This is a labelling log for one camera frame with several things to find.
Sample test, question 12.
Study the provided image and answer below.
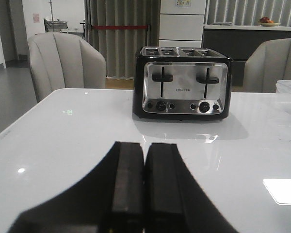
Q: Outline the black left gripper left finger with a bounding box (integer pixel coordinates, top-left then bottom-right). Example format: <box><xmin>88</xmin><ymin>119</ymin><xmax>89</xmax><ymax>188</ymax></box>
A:
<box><xmin>9</xmin><ymin>142</ymin><xmax>144</xmax><ymax>233</ymax></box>

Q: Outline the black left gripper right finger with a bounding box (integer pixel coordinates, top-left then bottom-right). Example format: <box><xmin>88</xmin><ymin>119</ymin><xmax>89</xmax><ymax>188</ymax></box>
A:
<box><xmin>145</xmin><ymin>143</ymin><xmax>236</xmax><ymax>233</ymax></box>

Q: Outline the black and chrome four-slot toaster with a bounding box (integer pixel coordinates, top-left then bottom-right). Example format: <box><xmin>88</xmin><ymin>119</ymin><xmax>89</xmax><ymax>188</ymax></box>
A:
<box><xmin>132</xmin><ymin>47</ymin><xmax>233</xmax><ymax>121</ymax></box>

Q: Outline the beige armchair left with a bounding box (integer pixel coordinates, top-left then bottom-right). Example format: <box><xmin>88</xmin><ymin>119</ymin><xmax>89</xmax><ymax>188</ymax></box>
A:
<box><xmin>28</xmin><ymin>32</ymin><xmax>106</xmax><ymax>101</ymax></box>

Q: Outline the beige armchair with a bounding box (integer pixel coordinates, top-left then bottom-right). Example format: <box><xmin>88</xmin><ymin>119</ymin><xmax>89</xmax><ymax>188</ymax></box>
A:
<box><xmin>28</xmin><ymin>32</ymin><xmax>106</xmax><ymax>101</ymax></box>
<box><xmin>243</xmin><ymin>38</ymin><xmax>291</xmax><ymax>93</ymax></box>

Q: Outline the clear plastic food container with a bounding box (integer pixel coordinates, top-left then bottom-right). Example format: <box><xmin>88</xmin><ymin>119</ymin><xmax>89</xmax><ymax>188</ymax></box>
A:
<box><xmin>276</xmin><ymin>80</ymin><xmax>291</xmax><ymax>114</ymax></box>

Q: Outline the red barrier belt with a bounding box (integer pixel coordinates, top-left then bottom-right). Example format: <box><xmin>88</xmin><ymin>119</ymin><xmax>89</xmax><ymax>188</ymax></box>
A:
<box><xmin>92</xmin><ymin>25</ymin><xmax>148</xmax><ymax>30</ymax></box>

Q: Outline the beige armchair right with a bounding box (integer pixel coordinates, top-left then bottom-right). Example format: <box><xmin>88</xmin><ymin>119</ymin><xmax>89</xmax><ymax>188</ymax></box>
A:
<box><xmin>243</xmin><ymin>38</ymin><xmax>291</xmax><ymax>93</ymax></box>

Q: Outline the fruit bowl on counter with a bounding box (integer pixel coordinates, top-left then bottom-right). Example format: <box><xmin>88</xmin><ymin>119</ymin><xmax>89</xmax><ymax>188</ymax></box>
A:
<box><xmin>258</xmin><ymin>17</ymin><xmax>280</xmax><ymax>27</ymax></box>

